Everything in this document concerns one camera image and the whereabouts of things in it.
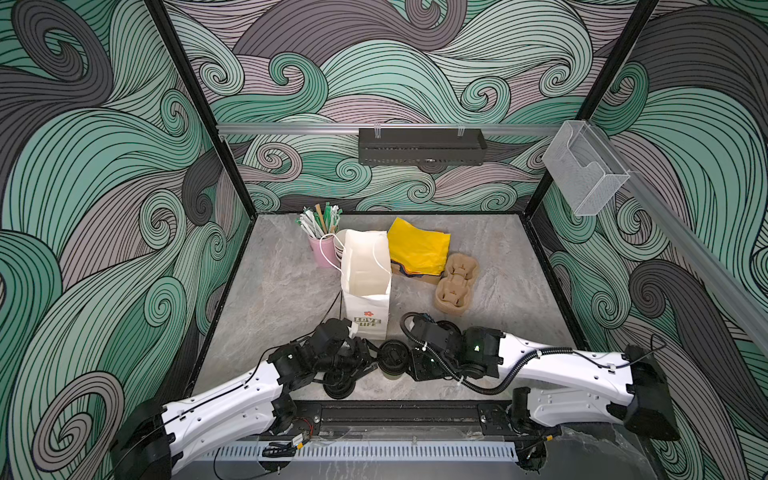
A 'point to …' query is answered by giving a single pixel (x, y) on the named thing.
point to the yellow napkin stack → (420, 252)
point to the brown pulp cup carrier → (453, 295)
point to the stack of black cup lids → (338, 384)
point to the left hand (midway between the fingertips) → (386, 360)
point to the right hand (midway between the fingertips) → (405, 375)
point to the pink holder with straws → (320, 228)
